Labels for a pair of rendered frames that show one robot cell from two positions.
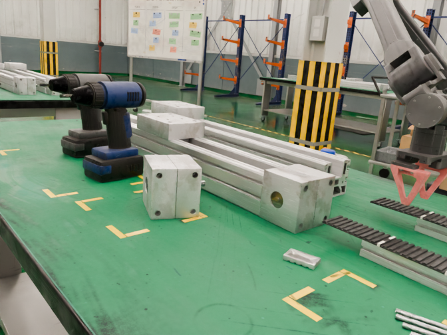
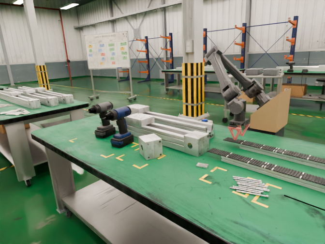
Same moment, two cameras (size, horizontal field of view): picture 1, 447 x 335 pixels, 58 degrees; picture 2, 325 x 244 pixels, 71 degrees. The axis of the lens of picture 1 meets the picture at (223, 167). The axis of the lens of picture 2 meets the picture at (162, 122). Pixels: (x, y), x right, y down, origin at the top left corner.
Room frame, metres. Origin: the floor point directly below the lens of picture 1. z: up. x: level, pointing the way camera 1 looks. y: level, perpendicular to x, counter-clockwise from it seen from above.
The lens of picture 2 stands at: (-0.36, 0.11, 1.27)
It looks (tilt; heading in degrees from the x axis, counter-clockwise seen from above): 16 degrees down; 356
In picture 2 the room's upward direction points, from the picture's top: 3 degrees counter-clockwise
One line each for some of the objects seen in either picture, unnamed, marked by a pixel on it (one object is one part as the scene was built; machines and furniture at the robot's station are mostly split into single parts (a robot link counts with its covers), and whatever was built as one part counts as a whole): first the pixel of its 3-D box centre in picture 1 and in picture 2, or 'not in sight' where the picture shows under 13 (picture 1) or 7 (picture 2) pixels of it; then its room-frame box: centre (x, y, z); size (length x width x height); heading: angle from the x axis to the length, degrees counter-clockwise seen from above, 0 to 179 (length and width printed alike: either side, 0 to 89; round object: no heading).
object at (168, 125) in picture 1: (169, 130); (140, 121); (1.06, 0.15, 0.87); 0.16 x 0.11 x 0.07; 41
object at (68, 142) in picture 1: (78, 115); (100, 120); (1.08, 0.40, 0.89); 0.20 x 0.08 x 0.22; 140
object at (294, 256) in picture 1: (301, 258); (202, 165); (0.56, -0.13, 0.78); 0.05 x 0.03 x 0.01; 59
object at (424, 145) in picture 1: (428, 141); (239, 116); (0.75, -0.38, 0.95); 0.10 x 0.07 x 0.07; 131
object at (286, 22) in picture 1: (229, 56); (142, 59); (11.40, 0.08, 1.10); 3.30 x 0.90 x 2.20; 42
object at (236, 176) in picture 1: (169, 148); (140, 128); (1.06, 0.15, 0.82); 0.80 x 0.10 x 0.09; 41
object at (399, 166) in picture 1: (413, 179); (236, 130); (0.73, -0.36, 0.88); 0.07 x 0.07 x 0.09; 41
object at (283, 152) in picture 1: (223, 143); (160, 121); (1.19, 0.01, 0.82); 0.80 x 0.10 x 0.09; 41
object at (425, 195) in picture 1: (426, 177); (241, 128); (0.76, -0.39, 0.88); 0.07 x 0.07 x 0.09; 41
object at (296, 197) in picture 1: (300, 195); (198, 142); (0.73, -0.15, 0.83); 0.12 x 0.09 x 0.10; 131
